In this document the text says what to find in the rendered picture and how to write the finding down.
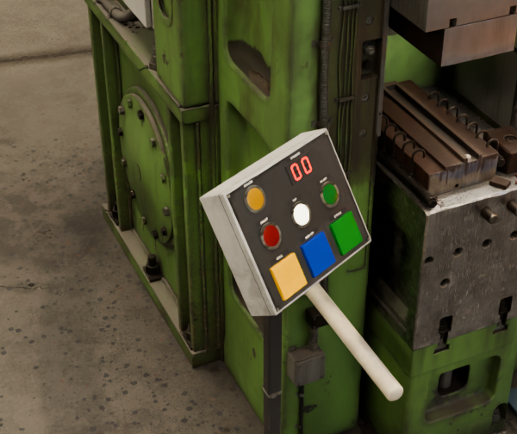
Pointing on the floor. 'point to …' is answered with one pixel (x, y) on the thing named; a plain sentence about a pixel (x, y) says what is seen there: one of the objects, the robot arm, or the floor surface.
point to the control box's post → (272, 373)
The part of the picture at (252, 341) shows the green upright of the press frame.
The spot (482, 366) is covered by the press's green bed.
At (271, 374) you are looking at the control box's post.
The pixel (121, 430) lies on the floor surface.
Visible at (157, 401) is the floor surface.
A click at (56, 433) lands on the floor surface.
